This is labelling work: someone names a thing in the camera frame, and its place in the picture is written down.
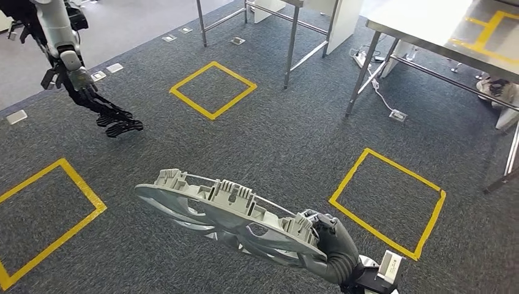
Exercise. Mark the grey hand of neighbouring robot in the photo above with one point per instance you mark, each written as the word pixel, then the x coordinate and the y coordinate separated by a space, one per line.
pixel 83 81

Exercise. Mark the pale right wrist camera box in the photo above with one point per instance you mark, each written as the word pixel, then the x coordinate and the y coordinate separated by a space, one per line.
pixel 390 266

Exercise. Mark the yellow floor tape square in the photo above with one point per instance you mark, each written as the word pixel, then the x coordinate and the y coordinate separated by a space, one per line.
pixel 405 170
pixel 190 104
pixel 85 184

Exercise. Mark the white power strip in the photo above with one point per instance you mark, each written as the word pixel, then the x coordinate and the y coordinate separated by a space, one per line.
pixel 363 60

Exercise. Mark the silver floor socket plate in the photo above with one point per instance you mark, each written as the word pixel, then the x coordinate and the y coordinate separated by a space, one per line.
pixel 238 40
pixel 114 68
pixel 169 38
pixel 185 30
pixel 398 115
pixel 16 117
pixel 98 76

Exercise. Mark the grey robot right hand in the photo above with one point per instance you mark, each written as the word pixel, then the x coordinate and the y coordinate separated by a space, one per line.
pixel 336 243

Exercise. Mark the steel frame table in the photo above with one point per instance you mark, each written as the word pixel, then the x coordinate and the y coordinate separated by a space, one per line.
pixel 291 48

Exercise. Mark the steel workbench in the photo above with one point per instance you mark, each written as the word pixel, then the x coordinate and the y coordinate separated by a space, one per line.
pixel 425 24

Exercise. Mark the grey wheel hubcap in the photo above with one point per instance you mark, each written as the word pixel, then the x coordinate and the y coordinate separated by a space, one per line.
pixel 227 211

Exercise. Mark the silver humanoid robot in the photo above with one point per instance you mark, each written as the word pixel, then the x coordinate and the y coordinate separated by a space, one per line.
pixel 56 24

